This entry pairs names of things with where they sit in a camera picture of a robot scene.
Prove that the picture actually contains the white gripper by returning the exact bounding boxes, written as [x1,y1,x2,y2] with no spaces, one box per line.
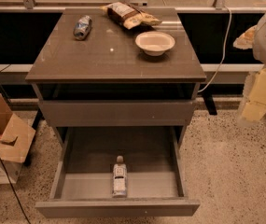
[233,25,266,122]

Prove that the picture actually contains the clear plastic water bottle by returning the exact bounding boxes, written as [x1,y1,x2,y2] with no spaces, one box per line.
[112,156,127,197]

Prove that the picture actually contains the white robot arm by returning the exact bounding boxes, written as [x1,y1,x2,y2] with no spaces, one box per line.
[233,13,266,124]

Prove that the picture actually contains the closed grey top drawer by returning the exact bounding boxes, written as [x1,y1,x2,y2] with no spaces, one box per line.
[39,101,194,127]

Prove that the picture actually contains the grey drawer cabinet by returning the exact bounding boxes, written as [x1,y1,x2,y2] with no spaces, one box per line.
[24,7,207,161]

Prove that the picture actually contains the open grey middle drawer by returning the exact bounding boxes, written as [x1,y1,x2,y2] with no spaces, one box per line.
[36,127,200,218]

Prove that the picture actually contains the white paper bowl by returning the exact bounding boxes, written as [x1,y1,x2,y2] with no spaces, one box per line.
[135,31,175,56]

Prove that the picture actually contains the brown yellow chip bag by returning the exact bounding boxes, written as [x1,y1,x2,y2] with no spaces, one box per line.
[101,2,161,30]

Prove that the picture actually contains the crushed silver soda can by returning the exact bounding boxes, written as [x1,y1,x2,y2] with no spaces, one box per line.
[73,15,92,40]

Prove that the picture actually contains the brown cardboard box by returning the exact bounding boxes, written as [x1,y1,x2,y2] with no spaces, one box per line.
[0,94,35,184]

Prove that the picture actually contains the white power cable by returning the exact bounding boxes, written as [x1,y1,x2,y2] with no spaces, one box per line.
[197,5,233,94]

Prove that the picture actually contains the black cable on floor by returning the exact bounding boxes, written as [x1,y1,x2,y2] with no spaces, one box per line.
[0,121,33,224]

